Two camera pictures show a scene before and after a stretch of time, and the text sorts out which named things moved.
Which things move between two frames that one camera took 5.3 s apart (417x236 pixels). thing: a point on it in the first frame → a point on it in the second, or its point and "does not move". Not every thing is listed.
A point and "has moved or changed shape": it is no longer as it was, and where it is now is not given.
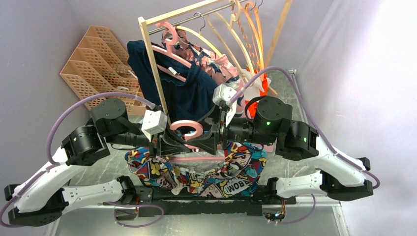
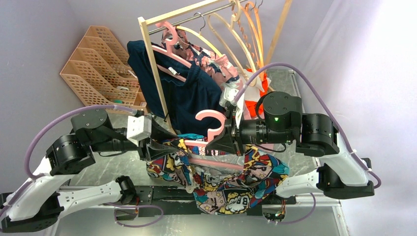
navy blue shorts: x=188 y=90 does not move
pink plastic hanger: x=186 y=122 has moved or changed shape
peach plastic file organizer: x=101 y=65 does not move
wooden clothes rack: x=146 y=21 does not move
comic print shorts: x=239 y=176 has moved or changed shape
